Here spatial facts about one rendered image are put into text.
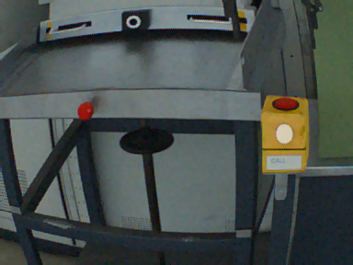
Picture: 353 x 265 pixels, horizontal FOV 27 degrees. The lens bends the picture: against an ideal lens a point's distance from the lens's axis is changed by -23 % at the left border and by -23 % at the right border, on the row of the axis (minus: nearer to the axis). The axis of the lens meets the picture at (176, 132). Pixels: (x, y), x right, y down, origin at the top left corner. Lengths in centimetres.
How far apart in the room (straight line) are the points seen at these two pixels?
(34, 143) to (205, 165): 51
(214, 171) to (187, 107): 82
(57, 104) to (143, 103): 18
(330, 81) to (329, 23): 12
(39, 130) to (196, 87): 98
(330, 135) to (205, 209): 101
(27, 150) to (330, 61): 133
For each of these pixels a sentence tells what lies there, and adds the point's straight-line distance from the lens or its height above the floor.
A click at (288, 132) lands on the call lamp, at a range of 128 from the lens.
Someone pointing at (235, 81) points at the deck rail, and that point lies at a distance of 155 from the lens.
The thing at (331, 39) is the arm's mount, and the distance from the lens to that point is 139.
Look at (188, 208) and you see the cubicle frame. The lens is 243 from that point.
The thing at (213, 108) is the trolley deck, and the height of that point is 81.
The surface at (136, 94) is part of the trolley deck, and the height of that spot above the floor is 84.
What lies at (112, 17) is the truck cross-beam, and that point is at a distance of 188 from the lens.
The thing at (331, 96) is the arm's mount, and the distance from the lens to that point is 143.
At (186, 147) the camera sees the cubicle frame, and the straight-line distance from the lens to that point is 235.
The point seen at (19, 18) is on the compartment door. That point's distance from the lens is 217.
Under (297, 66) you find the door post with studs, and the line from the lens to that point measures 221.
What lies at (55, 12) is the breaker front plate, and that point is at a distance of 194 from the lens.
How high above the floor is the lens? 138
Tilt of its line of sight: 23 degrees down
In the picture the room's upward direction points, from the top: 5 degrees counter-clockwise
